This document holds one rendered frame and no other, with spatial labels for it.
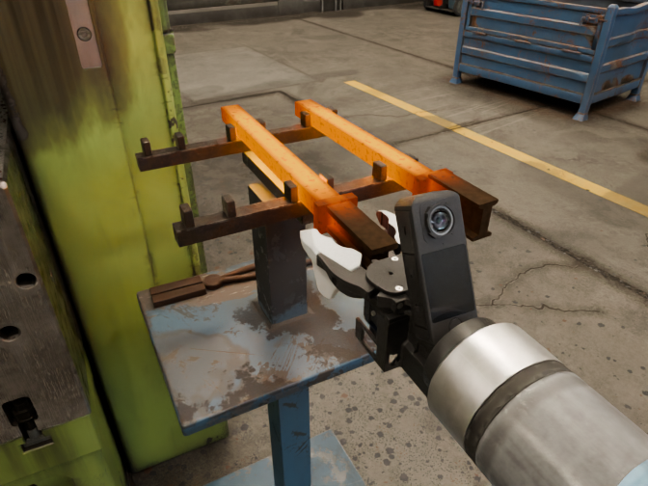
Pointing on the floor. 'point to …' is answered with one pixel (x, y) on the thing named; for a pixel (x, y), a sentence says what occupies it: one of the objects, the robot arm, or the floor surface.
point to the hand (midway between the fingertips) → (345, 220)
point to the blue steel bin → (556, 46)
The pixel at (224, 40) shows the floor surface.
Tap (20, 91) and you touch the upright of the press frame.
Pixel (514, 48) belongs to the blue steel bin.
